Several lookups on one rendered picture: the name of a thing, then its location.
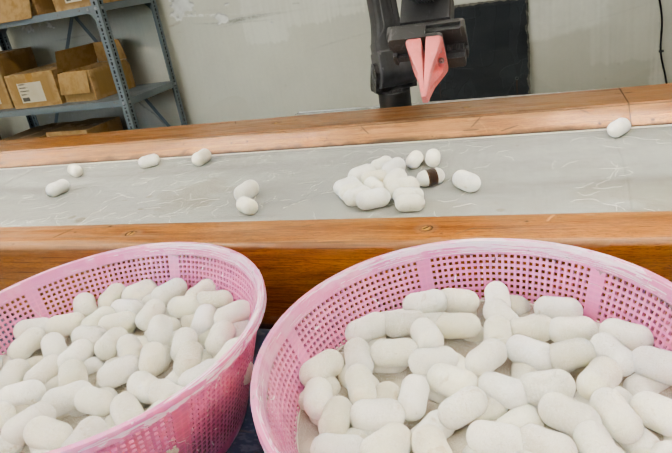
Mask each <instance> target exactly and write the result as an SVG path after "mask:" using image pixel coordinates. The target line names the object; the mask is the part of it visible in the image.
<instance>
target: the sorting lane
mask: <svg viewBox="0 0 672 453"><path fill-rule="evenodd" d="M430 149H437V150H438V151H439V152H440V155H441V157H440V163H439V164H438V165H437V166H436V167H430V166H428V165H427V164H426V161H425V158H426V153H427V151H428V150H430ZM414 150H418V151H420V152H421V153H422V154H423V161H422V162H421V164H420V166H419V167H418V168H416V169H411V168H409V167H408V166H407V165H406V168H405V172H406V173H407V176H412V177H415V178H417V175H418V173H419V172H421V171H423V170H426V169H430V168H440V169H442V170H443V171H444V173H445V178H444V180H443V181H442V182H441V183H439V184H437V185H433V186H427V187H423V186H420V187H419V188H420V189H422V191H423V192H424V200H425V206H424V208H423V209H422V210H420V211H411V212H401V211H399V210H398V209H397V208H396V207H395V201H394V200H393V198H390V201H389V203H388V204H387V205H386V206H384V207H379V208H374V209H370V210H362V209H360V208H359V207H358V206H353V207H351V206H348V205H346V204H345V202H344V200H342V199H341V198H340V197H339V195H337V194H336V193H335V192H334V190H333V186H334V184H335V182H336V181H338V180H341V179H344V178H346V177H348V174H349V172H350V170H351V169H353V168H355V167H358V166H361V165H364V164H371V162H372V161H373V160H376V159H378V158H381V157H382V156H389V157H391V158H392V159H393V158H395V157H400V158H402V159H403V160H404V161H405V163H406V158H407V157H408V156H409V154H410V153H411V152H412V151H414ZM69 165H70V164H64V165H49V166H33V167H18V168H3V169H0V227H24V226H65V225H106V224H147V223H188V222H229V221H270V220H311V219H352V218H393V217H434V216H476V215H517V214H558V213H599V212H640V211H672V124H668V125H653V126H637V127H631V128H630V130H629V131H628V132H627V133H625V134H623V135H621V136H620V137H612V136H610V135H609V134H608V132H607V129H592V130H577V131H562V132H547V133H532V134H517V135H502V136H486V137H471V138H456V139H441V140H426V141H411V142H396V143H381V144H366V145H351V146H335V147H320V148H305V149H290V150H275V151H260V152H245V153H230V154H215V155H211V159H210V160H209V161H208V162H206V163H204V164H203V165H201V166H196V165H194V164H193V162H192V156H184V157H169V158H160V162H159V164H157V165H155V166H152V167H148V168H142V167H140V166H139V164H138V160H124V161H109V162H94V163H79V164H77V165H79V166H80V167H81V168H82V170H83V173H82V175H81V176H79V177H74V176H72V175H70V174H69V173H68V171H67V168H68V166H69ZM458 170H466V171H468V172H471V173H474V174H476V175H477V176H478V177H479V178H480V180H481V185H480V188H479V189H478V190H477V191H475V192H472V193H470V192H466V191H464V190H461V189H459V188H457V187H455V186H454V184H453V182H452V177H453V175H454V173H455V172H456V171H458ZM60 179H65V180H67V181H68V182H69V184H70V188H69V190H68V191H67V192H64V193H62V194H59V195H58V196H55V197H52V196H49V195H48V194H47V193H46V190H45V189H46V187H47V185H48V184H50V183H53V182H56V181H58V180H60ZM247 180H254V181H256V182H257V183H258V185H259V192H258V194H257V195H256V196H254V197H252V198H251V199H253V200H255V201H256V202H257V204H258V210H257V212H256V213H255V214H253V215H247V214H244V213H242V212H240V211H239V210H238V209H237V207H236V202H237V200H236V199H235V197H234V190H235V188H236V187H237V186H239V185H240V184H242V183H243V182H245V181H247Z"/></svg>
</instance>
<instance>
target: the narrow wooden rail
mask: <svg viewBox="0 0 672 453"><path fill-rule="evenodd" d="M475 238H513V239H528V240H538V241H546V242H553V243H560V244H565V245H571V246H575V247H580V248H585V249H589V250H592V251H596V252H600V253H603V254H607V255H610V256H613V257H616V258H619V259H622V260H625V261H627V262H630V263H632V264H635V265H638V266H640V267H642V268H644V269H647V270H649V271H651V272H653V273H655V274H657V275H659V276H661V277H663V278H665V279H667V280H668V281H670V282H672V211H640V212H599V213H558V214H517V215H476V216H434V217H393V218H352V219H311V220H270V221H229V222H188V223H147V224H106V225H65V226H24V227H0V291H1V290H3V289H5V288H7V287H9V286H12V285H14V284H16V283H18V282H20V281H22V280H25V279H27V278H29V277H32V276H34V275H36V274H39V273H41V272H44V271H47V270H49V269H52V268H54V267H57V266H60V265H63V264H66V263H69V262H72V261H75V260H78V259H81V258H85V257H88V256H92V255H95V254H99V253H103V252H107V251H112V250H116V249H121V248H126V247H131V246H138V245H144V244H153V243H164V242H198V243H207V244H213V245H218V246H222V247H225V248H229V249H231V250H234V251H236V252H238V253H240V254H242V255H244V256H245V257H247V258H248V259H249V260H250V261H251V262H252V263H254V264H255V266H256V267H257V268H258V270H259V271H260V273H261V275H262V277H263V280H264V284H265V288H266V294H267V302H266V309H265V313H264V316H263V319H262V322H261V324H260V326H259V328H258V329H272V327H273V326H274V325H275V323H276V322H277V321H278V320H279V318H280V317H281V316H282V315H283V314H284V313H285V312H286V311H287V310H288V309H289V308H290V307H291V306H292V305H293V304H294V303H295V302H296V301H297V300H298V299H300V298H301V297H302V296H303V295H304V294H306V293H307V292H308V291H310V290H311V289H313V288H314V287H315V286H317V285H318V284H320V283H322V282H323V281H325V280H326V279H328V278H330V277H332V276H333V275H335V274H337V273H339V272H341V271H343V270H345V269H347V268H349V267H352V266H354V265H356V264H358V263H361V262H363V261H366V260H368V259H371V258H374V257H377V256H380V255H383V254H386V253H389V252H393V251H397V250H400V249H404V248H409V247H413V246H418V245H423V244H429V243H435V242H442V241H450V240H460V239H475Z"/></svg>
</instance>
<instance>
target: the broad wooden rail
mask: <svg viewBox="0 0 672 453"><path fill-rule="evenodd" d="M618 118H626V119H628V120H629V121H630V123H631V127H637V126H653V125H668V124H672V83H669V84H657V85H645V86H634V87H622V88H610V89H599V90H587V91H576V92H564V93H552V94H541V95H529V96H518V97H506V98H494V99H483V100H471V101H460V102H448V103H436V104H425V105H413V106H402V107H390V108H378V109H367V110H357V111H344V112H332V113H320V114H309V115H297V116H285V117H274V118H262V119H251V120H239V121H227V122H216V123H204V124H192V125H181V126H169V127H158V128H146V129H134V130H123V131H111V132H99V133H88V134H76V135H65V136H53V137H41V138H30V139H18V140H6V141H0V169H3V168H18V167H33V166H49V165H64V164H79V163H94V162H109V161H124V160H139V159H140V158H141V157H143V156H146V155H150V154H156V155H158V156H159V158H169V157H184V156H192V155H193V154H194V153H196V152H198V151H200V150H201V149H208V150H209V151H210V152H211V155H215V154H230V153H245V152H260V151H275V150H290V149H305V148H320V147H335V146H351V145H366V144H381V143H396V142H411V141H426V140H441V139H456V138H471V137H486V136H502V135H517V134H532V133H547V132H562V131H577V130H592V129H607V127H608V125H609V124H610V123H611V122H613V121H615V120H617V119H618Z"/></svg>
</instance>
